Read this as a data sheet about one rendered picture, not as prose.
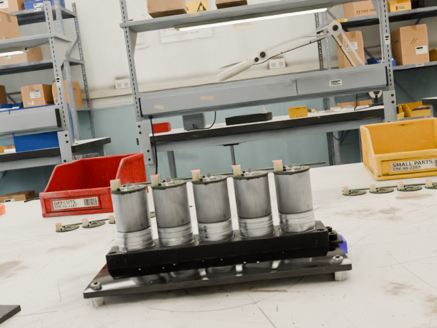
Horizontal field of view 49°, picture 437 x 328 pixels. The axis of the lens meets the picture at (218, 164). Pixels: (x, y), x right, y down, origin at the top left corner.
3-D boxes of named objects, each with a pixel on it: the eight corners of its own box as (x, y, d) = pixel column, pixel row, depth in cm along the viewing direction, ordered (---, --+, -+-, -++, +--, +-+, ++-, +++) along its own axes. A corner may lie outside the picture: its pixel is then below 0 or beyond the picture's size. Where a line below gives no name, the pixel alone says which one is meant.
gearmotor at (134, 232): (153, 261, 33) (142, 187, 32) (117, 265, 33) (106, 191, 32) (158, 251, 35) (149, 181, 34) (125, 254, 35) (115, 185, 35)
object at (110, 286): (330, 246, 35) (328, 230, 35) (354, 282, 28) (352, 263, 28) (114, 269, 36) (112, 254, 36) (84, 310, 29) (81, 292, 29)
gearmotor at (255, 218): (277, 248, 32) (268, 172, 32) (240, 252, 32) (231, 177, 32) (274, 238, 35) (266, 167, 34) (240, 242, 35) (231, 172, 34)
